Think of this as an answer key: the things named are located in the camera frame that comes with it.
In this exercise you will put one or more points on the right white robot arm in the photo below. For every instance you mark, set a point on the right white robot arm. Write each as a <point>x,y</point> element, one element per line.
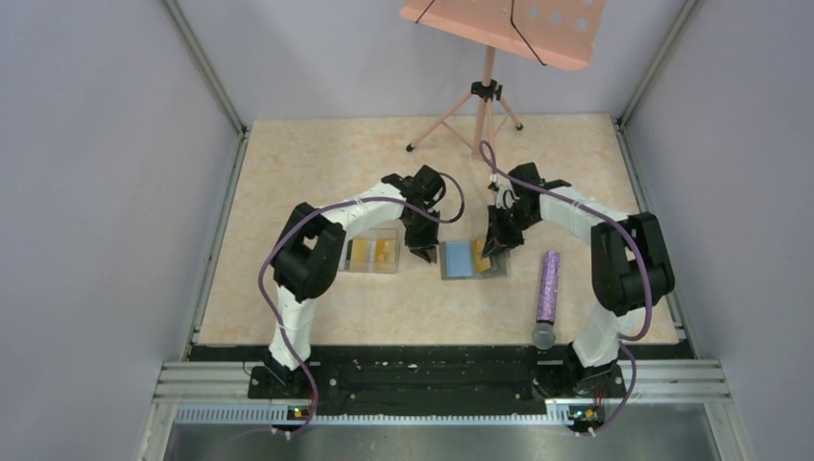
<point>630,266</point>

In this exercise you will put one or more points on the clear plastic card box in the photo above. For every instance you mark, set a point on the clear plastic card box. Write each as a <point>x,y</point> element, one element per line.
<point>374,251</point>

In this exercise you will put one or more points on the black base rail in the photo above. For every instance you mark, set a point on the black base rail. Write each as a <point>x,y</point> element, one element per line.
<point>423,381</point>

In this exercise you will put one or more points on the yellow credit card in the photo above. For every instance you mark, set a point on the yellow credit card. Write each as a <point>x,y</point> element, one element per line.
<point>481,264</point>

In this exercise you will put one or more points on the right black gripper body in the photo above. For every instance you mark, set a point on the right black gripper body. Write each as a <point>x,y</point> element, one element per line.
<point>513,218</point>

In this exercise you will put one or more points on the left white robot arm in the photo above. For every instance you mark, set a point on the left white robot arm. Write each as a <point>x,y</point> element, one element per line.
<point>305,260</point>

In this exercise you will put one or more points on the pink music stand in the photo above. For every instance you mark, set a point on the pink music stand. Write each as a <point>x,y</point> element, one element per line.
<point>519,58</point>

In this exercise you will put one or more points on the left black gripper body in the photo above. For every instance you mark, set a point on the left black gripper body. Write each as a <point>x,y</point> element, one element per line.
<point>419,230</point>

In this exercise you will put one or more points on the purple glitter microphone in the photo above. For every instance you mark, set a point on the purple glitter microphone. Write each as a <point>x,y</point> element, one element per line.
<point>544,334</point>

